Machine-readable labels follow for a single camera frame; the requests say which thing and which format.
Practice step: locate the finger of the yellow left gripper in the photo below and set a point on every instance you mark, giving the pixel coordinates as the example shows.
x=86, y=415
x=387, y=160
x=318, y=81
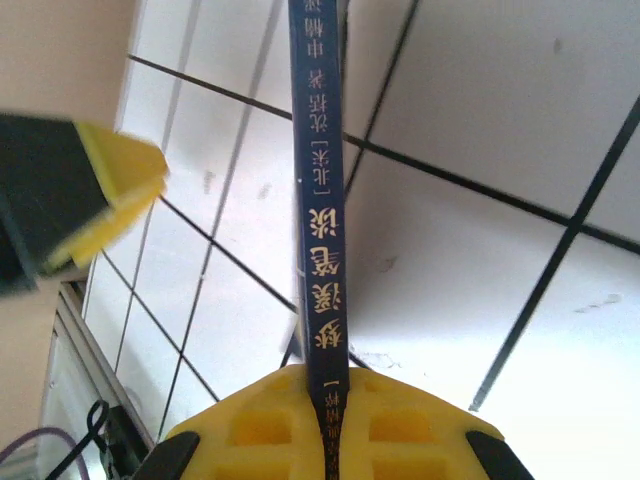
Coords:
x=130, y=155
x=110, y=230

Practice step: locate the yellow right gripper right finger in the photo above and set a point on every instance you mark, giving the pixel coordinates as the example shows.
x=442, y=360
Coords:
x=410, y=425

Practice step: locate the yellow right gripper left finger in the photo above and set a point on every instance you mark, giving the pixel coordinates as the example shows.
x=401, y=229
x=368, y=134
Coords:
x=250, y=425

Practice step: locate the dark blue book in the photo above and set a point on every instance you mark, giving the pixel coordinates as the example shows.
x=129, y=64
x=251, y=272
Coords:
x=322, y=200

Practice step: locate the aluminium table side rail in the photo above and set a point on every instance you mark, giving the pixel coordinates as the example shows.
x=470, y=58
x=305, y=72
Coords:
x=100, y=360

